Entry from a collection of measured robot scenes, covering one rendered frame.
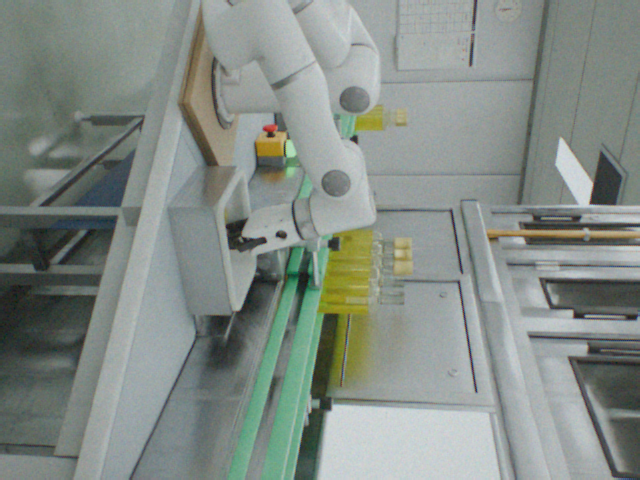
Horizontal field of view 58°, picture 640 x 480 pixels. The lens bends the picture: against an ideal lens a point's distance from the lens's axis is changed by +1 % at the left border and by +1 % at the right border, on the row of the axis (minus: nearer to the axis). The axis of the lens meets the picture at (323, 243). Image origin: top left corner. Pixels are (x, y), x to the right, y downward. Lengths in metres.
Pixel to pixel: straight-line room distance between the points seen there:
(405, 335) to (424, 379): 0.15
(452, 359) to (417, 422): 0.20
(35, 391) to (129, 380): 0.60
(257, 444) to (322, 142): 0.47
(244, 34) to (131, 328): 0.47
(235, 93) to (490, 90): 6.29
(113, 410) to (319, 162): 0.46
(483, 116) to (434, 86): 0.71
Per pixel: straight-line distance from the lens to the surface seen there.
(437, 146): 7.50
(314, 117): 0.90
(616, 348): 1.49
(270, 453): 0.93
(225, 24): 0.96
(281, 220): 1.00
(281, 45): 0.92
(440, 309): 1.46
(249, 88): 1.16
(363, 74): 1.13
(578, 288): 1.69
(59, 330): 1.63
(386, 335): 1.37
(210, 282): 1.03
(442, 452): 1.14
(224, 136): 1.21
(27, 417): 1.41
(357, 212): 0.98
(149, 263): 0.93
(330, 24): 1.09
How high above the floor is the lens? 1.12
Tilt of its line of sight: 7 degrees down
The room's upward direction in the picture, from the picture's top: 91 degrees clockwise
